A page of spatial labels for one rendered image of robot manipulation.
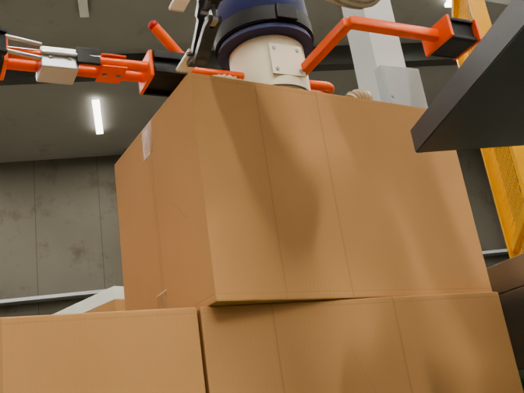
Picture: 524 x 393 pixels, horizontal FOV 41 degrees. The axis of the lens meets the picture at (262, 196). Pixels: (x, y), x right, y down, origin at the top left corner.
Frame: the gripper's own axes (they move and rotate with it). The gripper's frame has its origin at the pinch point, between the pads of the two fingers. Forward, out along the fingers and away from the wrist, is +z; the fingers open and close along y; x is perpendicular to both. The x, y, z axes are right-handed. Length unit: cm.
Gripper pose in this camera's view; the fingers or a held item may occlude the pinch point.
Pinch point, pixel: (181, 37)
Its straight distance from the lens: 138.1
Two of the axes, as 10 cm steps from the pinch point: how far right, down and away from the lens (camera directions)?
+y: 1.4, 9.3, -3.4
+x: 9.0, 0.2, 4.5
